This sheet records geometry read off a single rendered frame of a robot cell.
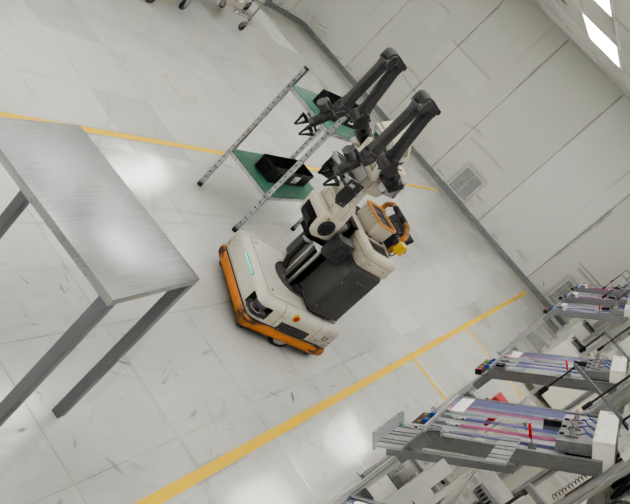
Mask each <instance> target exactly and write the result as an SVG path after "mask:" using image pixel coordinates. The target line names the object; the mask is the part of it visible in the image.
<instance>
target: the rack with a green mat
mask: <svg viewBox="0 0 630 504"><path fill-rule="evenodd" d="M308 71H309V68H308V67H307V66H304V67H303V68H302V69H301V70H300V71H299V72H298V74H297V75H296V76H295V77H294V78H293V79H292V80H291V81H290V82H289V83H288V84H287V85H286V87H285V88H284V89H283V90H282V91H281V92H280V93H279V94H278V95H277V96H276V97H275V99H274V100H273V101H272V102H271V103H270V104H269V105H268V106H267V107H266V108H265V109H264V111H263V112H262V113H261V114H260V115H259V116H258V117H257V118H256V119H255V120H254V121H253V122H252V124H251V125H250V126H249V127H248V128H247V129H246V130H245V131H244V132H243V133H242V134H241V136H240V137H239V138H238V139H237V140H236V141H235V142H234V143H233V144H232V145H231V146H230V147H229V148H228V150H227V151H226V152H225V153H224V154H223V155H222V156H221V157H220V158H219V159H218V161H217V162H216V163H215V164H214V165H213V166H212V167H211V168H210V169H209V170H208V171H207V172H206V174H205V175H204V176H203V177H202V178H201V179H200V180H199V181H198V182H197V184H198V185H199V186H200V187H201V186H202V185H203V184H204V183H205V182H206V181H207V180H208V179H209V178H210V176H211V175H212V174H213V173H214V172H215V171H216V170H217V169H218V168H219V167H220V166H221V165H222V163H223V162H224V161H225V160H226V159H227V158H228V157H229V156H231V157H232V158H233V159H234V161H235V162H236V163H237V165H238V166H239V167H240V168H241V170H242V171H243V172H244V174H245V175H246V176H247V177H248V179H249V180H250V181H251V183H252V184H253V185H254V186H255V188H256V189H257V190H258V192H259V193H260V194H261V195H262V198H261V199H260V200H259V201H258V202H257V203H256V204H255V205H254V206H253V207H252V208H251V209H250V210H249V211H248V212H247V213H246V215H245V216H244V217H243V218H242V219H241V220H240V221H239V222H238V223H237V224H236V225H234V227H233V228H232V231H233V232H235V233H236V232H237V231H238V230H239V229H240V227H241V226H242V225H243V224H244V223H245V222H246V221H247V220H248V219H249V218H250V217H251V216H252V215H253V214H254V213H255V212H256V211H257V210H258V209H259V208H260V207H261V206H262V205H263V204H264V203H265V202H266V201H267V200H270V201H285V202H300V203H303V201H304V200H305V199H306V198H307V196H308V195H309V194H310V193H311V191H312V190H315V189H314V188H313V187H312V186H311V184H310V183H309V182H308V183H307V184H306V185H305V186H296V185H287V184H284V183H285V182H286V181H287V180H288V179H289V178H290V177H291V176H292V175H293V174H294V173H295V172H296V170H297V169H298V168H299V167H300V166H301V165H302V164H303V163H304V162H305V161H306V160H307V159H308V158H309V157H310V156H311V155H312V154H313V153H314V152H315V151H316V150H317V149H318V148H319V147H320V146H321V145H322V144H323V143H324V142H325V141H326V140H327V139H328V138H329V137H333V138H336V139H340V140H344V141H347V142H350V138H352V137H355V135H354V131H355V129H353V128H350V127H347V126H344V125H342V124H343V123H344V122H345V121H346V120H347V119H348V118H349V115H348V114H347V115H346V116H344V117H341V118H339V119H338V120H337V121H336V122H334V121H331V120H329V121H327V122H325V121H324V122H325V123H323V124H320V125H319V126H320V127H319V128H318V129H317V132H314V133H313V135H314V136H310V137H309V138H308V139H307V140H306V141H305V142H304V143H303V144H302V145H301V146H300V147H299V149H298V150H297V151H296V152H295V153H294V154H293V155H292V156H291V157H290V158H291V159H295V158H296V157H297V156H298V155H299V154H300V153H301V152H302V151H303V150H304V149H305V148H306V147H307V146H308V145H309V144H310V143H311V142H312V141H313V140H314V139H315V138H316V137H317V136H318V135H319V134H320V133H321V132H322V131H324V132H325V134H324V135H323V136H322V137H321V138H320V139H319V140H318V141H317V142H316V143H315V144H314V145H313V146H312V147H311V148H310V149H309V150H308V151H307V152H306V153H305V154H304V155H303V156H302V157H301V158H300V159H299V160H298V161H297V162H296V163H295V164H294V165H293V166H292V167H291V168H290V169H289V170H288V172H287V173H286V174H285V175H284V176H283V177H282V178H281V179H280V180H279V181H278V182H277V183H269V182H267V181H266V179H265V178H264V177H263V175H262V174H261V173H260V172H259V170H258V169H257V168H256V167H255V164H256V163H257V162H258V161H259V160H260V159H261V157H262V156H263V155H264V154H260V153H254V152H249V151H244V150H238V149H236V148H237V147H238V146H239V145H240V144H241V143H242V142H243V141H244V140H245V139H246V138H247V136H248V135H249V134H250V133H251V132H252V131H253V130H254V129H255V128H256V127H257V126H258V125H259V123H260V122H261V121H262V120H263V119H264V118H265V117H266V116H267V115H268V114H269V113H270V112H271V111H272V109H273V108H274V107H275V106H276V105H277V104H278V103H279V102H280V101H281V100H282V99H283V98H284V96H285V95H286V94H287V93H288V92H289V91H291V92H292V94H293V95H294V96H295V97H296V98H297V100H298V101H299V102H300V103H301V104H302V106H303V107H304V108H305V109H306V110H307V112H310V114H311V116H314V115H316V114H318V113H321V112H320V110H319V108H318V107H317V106H316V105H315V104H314V102H313V101H312V100H313V99H314V98H315V97H316V96H317V95H318V94H316V93H313V92H311V91H308V90H306V89H303V88H301V87H298V86H296V83H297V82H298V81H299V80H300V79H301V78H302V77H303V76H304V75H305V74H306V73H307V72H308ZM303 220H304V218H303V216H302V217H301V218H300V219H299V220H298V221H297V222H296V223H295V224H294V225H293V226H292V227H291V228H290V229H291V230H292V231H293V232H294V231H295V230H296V229H297V228H298V227H299V226H300V225H301V224H300V223H301V222H302V221H303Z"/></svg>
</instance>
